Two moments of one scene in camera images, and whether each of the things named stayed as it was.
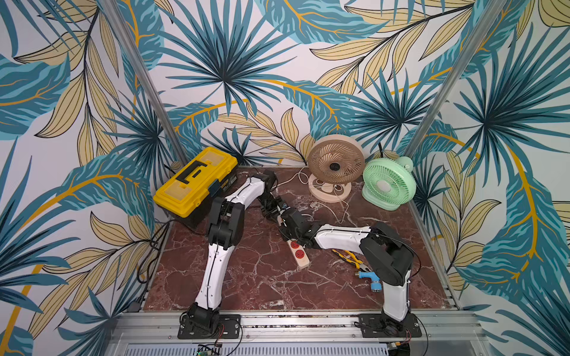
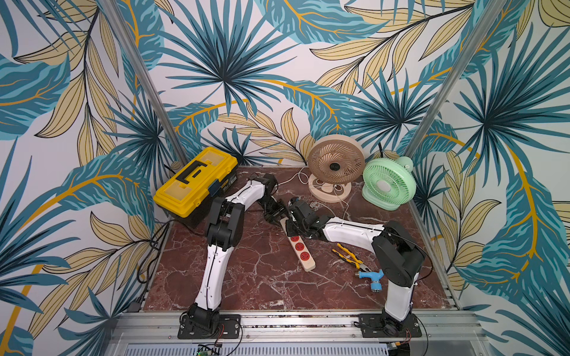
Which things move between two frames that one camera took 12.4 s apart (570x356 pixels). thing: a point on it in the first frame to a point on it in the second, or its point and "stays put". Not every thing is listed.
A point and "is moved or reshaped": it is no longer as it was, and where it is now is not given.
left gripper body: [271, 205] stays put
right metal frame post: [453, 79] stays put
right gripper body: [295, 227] to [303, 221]
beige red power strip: [299, 254] is moved or reshaped
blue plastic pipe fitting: [375, 285] stays put
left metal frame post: [146, 79] stays put
